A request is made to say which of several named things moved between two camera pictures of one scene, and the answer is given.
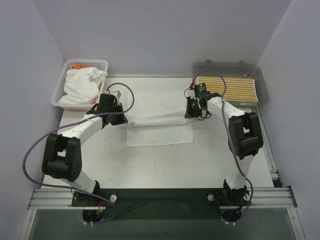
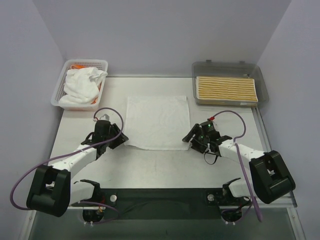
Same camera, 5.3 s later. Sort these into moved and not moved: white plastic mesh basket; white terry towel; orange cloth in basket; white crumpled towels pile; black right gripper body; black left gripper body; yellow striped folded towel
Moved: black right gripper body; white terry towel; black left gripper body
Not moved: yellow striped folded towel; white plastic mesh basket; white crumpled towels pile; orange cloth in basket
